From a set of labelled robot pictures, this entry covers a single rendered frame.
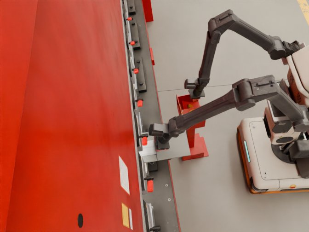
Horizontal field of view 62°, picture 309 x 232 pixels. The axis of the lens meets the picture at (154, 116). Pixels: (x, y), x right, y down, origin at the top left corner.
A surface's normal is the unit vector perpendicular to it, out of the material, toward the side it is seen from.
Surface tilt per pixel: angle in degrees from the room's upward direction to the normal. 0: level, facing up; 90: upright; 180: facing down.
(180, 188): 0
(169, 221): 0
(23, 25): 90
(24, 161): 90
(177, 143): 0
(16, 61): 90
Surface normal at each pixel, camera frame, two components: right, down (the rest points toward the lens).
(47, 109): 0.99, -0.17
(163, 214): -0.11, -0.47
